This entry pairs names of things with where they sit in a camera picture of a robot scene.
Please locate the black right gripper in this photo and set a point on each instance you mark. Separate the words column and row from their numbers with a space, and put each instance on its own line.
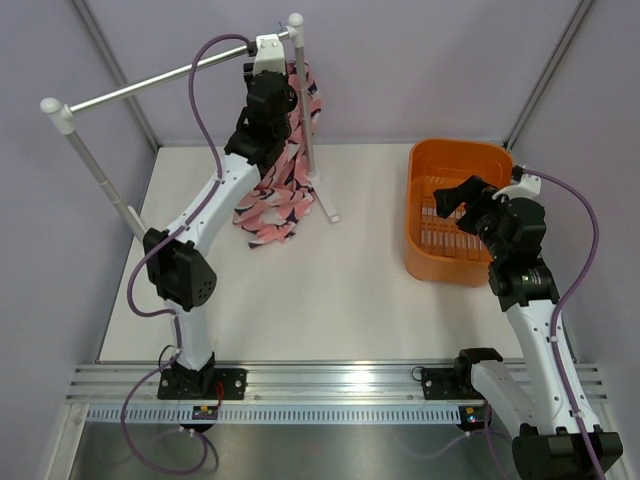
column 478, row 195

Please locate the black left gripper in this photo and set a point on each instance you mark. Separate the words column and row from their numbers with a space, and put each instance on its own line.
column 247, row 71

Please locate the pink patterned shorts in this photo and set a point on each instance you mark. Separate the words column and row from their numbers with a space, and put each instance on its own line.
column 272, row 210

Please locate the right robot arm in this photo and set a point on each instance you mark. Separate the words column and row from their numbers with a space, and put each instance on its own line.
column 555, row 433

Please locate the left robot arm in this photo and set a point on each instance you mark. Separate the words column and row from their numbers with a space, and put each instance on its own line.
column 176, row 256

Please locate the orange plastic basket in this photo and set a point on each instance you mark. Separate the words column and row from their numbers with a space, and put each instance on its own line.
column 435, row 250

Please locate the white and silver clothes rack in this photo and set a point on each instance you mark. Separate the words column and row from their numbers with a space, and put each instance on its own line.
column 62, row 115

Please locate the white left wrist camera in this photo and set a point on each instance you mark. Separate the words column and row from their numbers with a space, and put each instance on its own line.
column 270, row 55

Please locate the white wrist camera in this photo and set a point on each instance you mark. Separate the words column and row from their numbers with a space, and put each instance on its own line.
column 523, row 185
column 270, row 55

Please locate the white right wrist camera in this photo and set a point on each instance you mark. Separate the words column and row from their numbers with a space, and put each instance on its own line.
column 523, row 185

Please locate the black right mount plate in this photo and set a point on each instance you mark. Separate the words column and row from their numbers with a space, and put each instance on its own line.
column 441, row 383

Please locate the black mount plate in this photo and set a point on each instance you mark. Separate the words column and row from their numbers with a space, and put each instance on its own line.
column 208, row 384
column 441, row 383

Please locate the black left mount plate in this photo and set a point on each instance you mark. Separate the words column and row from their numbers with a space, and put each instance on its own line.
column 208, row 384

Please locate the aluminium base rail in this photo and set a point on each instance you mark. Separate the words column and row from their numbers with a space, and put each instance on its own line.
column 313, row 383

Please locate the white slotted cable duct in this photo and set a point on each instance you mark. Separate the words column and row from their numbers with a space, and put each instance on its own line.
column 279, row 414

